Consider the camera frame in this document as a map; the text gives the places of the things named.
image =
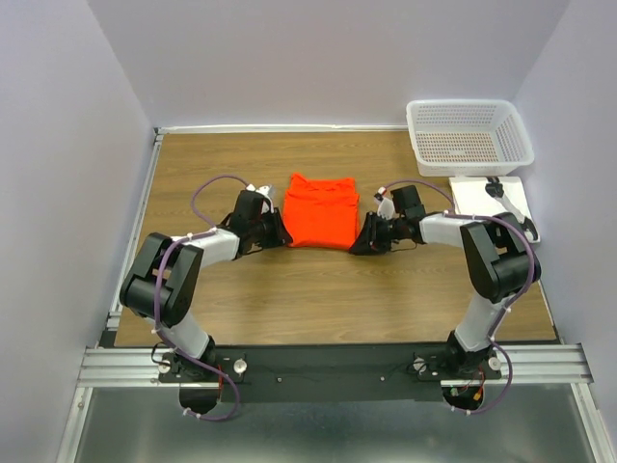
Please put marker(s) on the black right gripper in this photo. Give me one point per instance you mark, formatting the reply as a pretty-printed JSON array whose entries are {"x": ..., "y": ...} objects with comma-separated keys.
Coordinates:
[{"x": 368, "y": 241}]

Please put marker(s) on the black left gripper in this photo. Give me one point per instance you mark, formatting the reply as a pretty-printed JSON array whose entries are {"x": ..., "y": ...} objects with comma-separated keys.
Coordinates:
[{"x": 281, "y": 234}]

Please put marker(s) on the orange t shirt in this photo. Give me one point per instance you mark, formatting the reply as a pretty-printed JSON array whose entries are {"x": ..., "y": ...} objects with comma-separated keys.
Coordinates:
[{"x": 321, "y": 213}]

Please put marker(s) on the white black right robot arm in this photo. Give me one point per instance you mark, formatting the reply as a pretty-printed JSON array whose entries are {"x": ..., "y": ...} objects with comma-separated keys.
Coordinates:
[{"x": 500, "y": 260}]

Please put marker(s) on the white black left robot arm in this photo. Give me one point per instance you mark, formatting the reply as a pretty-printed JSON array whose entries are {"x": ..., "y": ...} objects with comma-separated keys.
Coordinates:
[{"x": 161, "y": 282}]

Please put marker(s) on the white plastic mesh basket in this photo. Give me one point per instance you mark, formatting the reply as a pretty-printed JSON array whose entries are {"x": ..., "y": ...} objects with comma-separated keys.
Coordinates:
[{"x": 467, "y": 137}]

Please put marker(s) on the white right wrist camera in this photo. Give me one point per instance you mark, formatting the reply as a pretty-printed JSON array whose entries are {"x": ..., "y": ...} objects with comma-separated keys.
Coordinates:
[{"x": 385, "y": 205}]

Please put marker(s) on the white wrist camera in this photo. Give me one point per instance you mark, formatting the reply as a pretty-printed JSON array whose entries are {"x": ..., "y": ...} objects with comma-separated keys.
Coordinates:
[
  {"x": 385, "y": 205},
  {"x": 268, "y": 192}
]

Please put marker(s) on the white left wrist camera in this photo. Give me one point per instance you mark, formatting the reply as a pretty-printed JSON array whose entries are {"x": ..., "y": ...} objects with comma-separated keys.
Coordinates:
[{"x": 268, "y": 192}]

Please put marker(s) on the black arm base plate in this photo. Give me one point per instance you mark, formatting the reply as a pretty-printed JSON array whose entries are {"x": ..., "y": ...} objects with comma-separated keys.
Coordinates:
[{"x": 248, "y": 374}]

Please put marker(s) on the aluminium front frame rail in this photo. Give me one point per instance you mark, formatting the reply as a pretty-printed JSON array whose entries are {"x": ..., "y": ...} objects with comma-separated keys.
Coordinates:
[{"x": 531, "y": 364}]

